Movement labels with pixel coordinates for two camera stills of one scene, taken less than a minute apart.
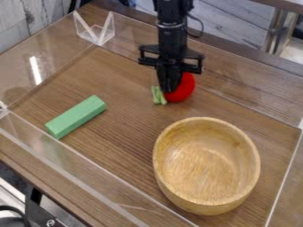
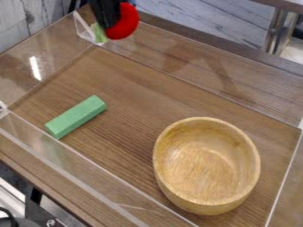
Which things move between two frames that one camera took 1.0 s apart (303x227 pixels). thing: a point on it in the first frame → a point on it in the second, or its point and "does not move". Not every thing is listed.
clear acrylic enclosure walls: (137, 125) does not move
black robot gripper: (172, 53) → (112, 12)
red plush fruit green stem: (180, 94) → (121, 27)
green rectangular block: (63, 124) does not move
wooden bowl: (206, 166) does not move
